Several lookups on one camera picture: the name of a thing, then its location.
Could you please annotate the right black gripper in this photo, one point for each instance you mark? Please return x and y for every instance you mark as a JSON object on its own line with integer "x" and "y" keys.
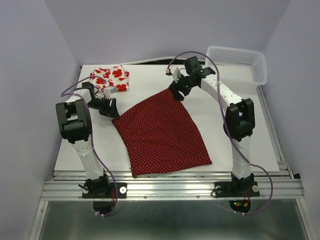
{"x": 177, "y": 96}

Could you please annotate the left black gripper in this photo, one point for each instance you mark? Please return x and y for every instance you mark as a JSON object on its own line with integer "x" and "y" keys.
{"x": 112, "y": 111}

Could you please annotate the white red poppy skirt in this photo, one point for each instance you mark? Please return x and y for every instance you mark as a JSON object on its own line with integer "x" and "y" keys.
{"x": 110, "y": 76}

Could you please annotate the dark red dotted skirt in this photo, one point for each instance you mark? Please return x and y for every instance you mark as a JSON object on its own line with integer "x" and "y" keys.
{"x": 160, "y": 136}

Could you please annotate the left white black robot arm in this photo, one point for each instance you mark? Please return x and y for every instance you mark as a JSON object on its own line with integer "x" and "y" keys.
{"x": 75, "y": 126}

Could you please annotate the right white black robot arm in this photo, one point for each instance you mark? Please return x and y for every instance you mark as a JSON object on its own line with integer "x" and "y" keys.
{"x": 238, "y": 115}

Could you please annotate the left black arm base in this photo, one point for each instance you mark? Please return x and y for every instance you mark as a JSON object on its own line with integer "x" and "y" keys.
{"x": 104, "y": 194}

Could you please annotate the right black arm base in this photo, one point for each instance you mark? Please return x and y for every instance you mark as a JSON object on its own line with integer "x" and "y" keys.
{"x": 239, "y": 195}

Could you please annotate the white plastic basket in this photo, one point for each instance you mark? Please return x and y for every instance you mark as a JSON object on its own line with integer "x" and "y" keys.
{"x": 237, "y": 67}

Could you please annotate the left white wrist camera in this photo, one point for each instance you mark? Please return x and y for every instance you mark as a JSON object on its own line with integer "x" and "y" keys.
{"x": 109, "y": 90}

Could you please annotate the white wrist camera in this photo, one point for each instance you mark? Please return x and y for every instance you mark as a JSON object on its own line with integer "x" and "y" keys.
{"x": 175, "y": 72}
{"x": 109, "y": 90}

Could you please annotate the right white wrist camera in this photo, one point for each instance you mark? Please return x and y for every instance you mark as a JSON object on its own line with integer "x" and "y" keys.
{"x": 175, "y": 72}

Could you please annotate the aluminium rail frame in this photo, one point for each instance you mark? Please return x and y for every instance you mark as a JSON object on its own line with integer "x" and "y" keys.
{"x": 176, "y": 206}

